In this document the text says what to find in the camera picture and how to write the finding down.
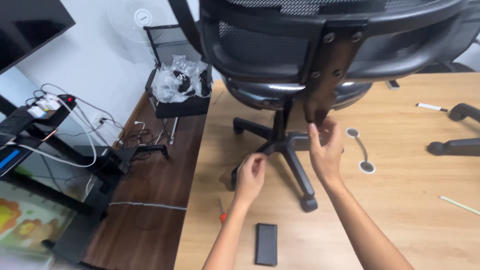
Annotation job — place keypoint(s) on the black metal frame stool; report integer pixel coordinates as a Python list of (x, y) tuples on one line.
[(182, 107)]

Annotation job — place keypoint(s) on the black stand base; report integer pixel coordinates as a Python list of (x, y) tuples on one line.
[(123, 153)]

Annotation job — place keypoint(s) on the white standing fan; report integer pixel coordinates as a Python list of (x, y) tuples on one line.
[(137, 18)]

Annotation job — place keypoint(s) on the black rectangular phone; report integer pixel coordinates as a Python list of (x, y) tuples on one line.
[(266, 244)]

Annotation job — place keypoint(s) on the white marker pen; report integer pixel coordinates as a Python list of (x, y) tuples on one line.
[(429, 107)]

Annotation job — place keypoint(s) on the clear plastic bag of parts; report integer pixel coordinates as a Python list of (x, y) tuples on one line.
[(180, 80)]

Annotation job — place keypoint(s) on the pale green stick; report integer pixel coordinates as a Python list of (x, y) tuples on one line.
[(459, 205)]

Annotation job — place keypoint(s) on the colourful play mat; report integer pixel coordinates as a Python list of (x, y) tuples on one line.
[(26, 221)]

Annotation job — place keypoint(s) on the black television screen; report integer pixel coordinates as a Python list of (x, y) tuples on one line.
[(26, 30)]

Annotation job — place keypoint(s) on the black television stand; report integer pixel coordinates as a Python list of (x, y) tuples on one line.
[(37, 131)]

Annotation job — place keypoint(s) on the black power strip with plugs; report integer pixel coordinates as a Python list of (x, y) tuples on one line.
[(48, 103)]

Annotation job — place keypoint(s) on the person's right hand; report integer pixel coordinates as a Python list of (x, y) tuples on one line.
[(328, 159)]

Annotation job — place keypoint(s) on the black mesh office chair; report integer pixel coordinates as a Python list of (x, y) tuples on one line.
[(270, 52)]

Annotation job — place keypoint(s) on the black chair armrest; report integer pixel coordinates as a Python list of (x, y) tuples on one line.
[(455, 146)]

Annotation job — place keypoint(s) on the person's left hand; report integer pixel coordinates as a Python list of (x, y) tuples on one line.
[(247, 183)]

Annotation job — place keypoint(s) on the device with blue screen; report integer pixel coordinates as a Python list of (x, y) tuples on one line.
[(8, 160)]

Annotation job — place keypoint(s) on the white wall socket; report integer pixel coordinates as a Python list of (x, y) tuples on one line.
[(98, 119)]

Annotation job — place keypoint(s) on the small white black block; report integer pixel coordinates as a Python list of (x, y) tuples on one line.
[(392, 84)]

